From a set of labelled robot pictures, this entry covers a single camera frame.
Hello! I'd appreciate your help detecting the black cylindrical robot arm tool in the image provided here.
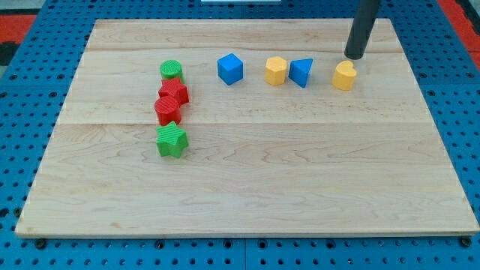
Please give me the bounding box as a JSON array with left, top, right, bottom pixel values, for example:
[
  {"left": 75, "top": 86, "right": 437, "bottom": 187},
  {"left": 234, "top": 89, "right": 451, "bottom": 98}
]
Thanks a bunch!
[{"left": 344, "top": 0, "right": 382, "bottom": 60}]

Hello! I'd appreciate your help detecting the light wooden board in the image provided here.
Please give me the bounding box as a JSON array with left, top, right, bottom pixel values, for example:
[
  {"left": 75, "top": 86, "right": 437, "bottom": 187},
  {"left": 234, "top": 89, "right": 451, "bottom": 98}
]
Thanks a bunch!
[{"left": 16, "top": 19, "right": 479, "bottom": 239}]

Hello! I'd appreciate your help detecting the blue cube block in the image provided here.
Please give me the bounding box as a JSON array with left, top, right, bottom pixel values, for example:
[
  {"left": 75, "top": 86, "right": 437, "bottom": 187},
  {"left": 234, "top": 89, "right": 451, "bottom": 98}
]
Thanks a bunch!
[{"left": 217, "top": 53, "right": 244, "bottom": 86}]

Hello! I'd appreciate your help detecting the green star block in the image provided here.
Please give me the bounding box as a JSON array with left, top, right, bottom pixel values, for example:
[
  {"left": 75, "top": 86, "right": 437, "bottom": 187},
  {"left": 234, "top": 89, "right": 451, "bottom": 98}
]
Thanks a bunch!
[{"left": 156, "top": 121, "right": 189, "bottom": 158}]

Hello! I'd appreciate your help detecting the yellow hexagon block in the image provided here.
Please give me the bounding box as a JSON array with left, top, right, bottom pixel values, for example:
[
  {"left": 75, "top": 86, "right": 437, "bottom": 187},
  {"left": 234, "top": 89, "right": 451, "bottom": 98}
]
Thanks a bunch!
[{"left": 265, "top": 56, "right": 287, "bottom": 86}]

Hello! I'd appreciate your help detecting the red cylinder block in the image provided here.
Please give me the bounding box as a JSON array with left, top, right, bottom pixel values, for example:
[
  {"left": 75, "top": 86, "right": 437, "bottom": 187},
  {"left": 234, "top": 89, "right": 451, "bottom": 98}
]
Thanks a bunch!
[{"left": 154, "top": 96, "right": 182, "bottom": 126}]

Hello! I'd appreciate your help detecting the red star block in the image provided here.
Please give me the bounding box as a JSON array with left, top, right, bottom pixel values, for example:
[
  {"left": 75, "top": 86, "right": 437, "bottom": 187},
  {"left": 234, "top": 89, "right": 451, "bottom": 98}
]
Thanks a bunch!
[{"left": 158, "top": 77, "right": 189, "bottom": 105}]

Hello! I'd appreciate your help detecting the blue triangle block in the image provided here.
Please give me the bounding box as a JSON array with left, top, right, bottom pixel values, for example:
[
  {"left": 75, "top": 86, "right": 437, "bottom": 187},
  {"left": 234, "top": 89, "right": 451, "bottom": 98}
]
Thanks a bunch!
[{"left": 288, "top": 58, "right": 314, "bottom": 89}]

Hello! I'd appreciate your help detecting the green cylinder block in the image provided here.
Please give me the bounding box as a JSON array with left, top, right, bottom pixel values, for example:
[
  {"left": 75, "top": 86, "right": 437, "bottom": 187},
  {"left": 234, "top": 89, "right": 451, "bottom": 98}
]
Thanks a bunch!
[{"left": 160, "top": 59, "right": 184, "bottom": 83}]

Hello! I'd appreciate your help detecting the yellow heart block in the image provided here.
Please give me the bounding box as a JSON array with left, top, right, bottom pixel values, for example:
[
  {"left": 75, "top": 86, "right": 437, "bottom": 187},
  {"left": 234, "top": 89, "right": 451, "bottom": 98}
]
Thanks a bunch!
[{"left": 331, "top": 60, "right": 357, "bottom": 91}]

